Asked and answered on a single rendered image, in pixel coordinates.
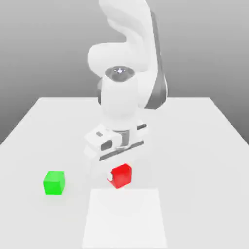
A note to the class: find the small red cube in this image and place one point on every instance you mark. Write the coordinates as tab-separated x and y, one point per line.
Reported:
122	176

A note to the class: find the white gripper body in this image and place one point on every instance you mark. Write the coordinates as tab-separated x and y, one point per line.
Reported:
124	153

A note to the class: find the small green cube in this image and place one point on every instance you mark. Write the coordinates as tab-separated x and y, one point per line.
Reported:
54	183

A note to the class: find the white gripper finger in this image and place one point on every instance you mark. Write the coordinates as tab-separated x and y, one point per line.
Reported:
109	176

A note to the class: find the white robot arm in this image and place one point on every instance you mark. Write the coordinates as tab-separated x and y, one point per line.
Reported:
118	101

